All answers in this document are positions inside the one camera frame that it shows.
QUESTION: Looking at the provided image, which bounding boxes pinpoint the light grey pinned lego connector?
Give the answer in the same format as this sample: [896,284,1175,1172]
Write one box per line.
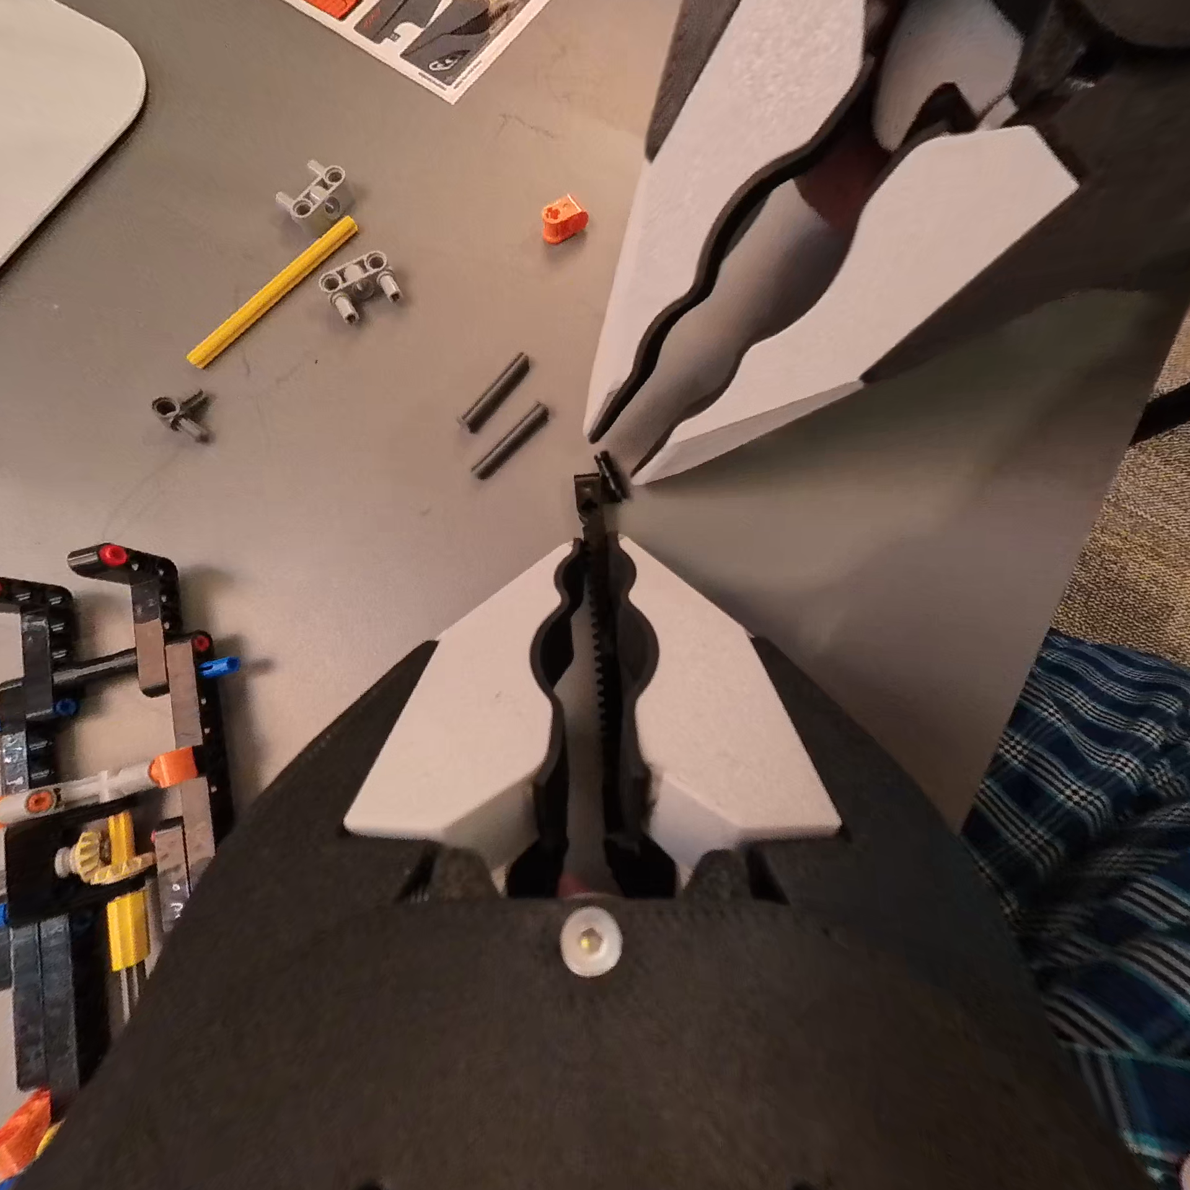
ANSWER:
[317,251,406,327]

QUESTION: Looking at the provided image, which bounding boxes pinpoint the black metal table leg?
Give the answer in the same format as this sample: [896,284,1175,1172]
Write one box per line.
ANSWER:
[1129,377,1190,444]

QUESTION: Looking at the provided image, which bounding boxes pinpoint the white stand base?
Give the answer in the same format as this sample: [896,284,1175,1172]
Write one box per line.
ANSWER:
[0,0,150,271]

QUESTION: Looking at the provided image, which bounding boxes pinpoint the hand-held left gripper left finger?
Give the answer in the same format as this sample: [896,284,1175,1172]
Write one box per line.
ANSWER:
[341,541,590,898]

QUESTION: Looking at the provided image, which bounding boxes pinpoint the yellow lego axle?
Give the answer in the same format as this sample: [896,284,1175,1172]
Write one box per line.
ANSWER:
[185,216,359,370]

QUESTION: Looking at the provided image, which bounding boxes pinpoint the dark grey lego connector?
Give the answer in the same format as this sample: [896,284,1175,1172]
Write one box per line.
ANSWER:
[150,388,215,445]

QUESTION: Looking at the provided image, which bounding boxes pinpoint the black lego chassis assembly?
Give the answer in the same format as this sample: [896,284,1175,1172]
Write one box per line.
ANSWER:
[0,543,245,1175]

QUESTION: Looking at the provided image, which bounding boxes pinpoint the two dark grey axles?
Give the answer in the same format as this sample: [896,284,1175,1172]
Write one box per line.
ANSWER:
[470,401,551,482]

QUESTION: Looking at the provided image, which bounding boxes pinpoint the lego sticker sheet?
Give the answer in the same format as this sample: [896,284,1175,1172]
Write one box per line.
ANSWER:
[281,0,551,105]

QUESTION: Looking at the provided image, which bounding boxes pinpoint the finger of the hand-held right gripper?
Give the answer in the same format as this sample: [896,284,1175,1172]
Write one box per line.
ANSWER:
[582,0,1014,445]
[630,123,1082,488]

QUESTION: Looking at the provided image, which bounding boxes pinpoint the black lego rack gear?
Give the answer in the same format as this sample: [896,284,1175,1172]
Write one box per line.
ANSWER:
[572,471,648,843]

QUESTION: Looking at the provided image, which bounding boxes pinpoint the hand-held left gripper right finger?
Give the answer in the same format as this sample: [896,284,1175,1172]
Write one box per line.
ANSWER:
[604,536,844,898]

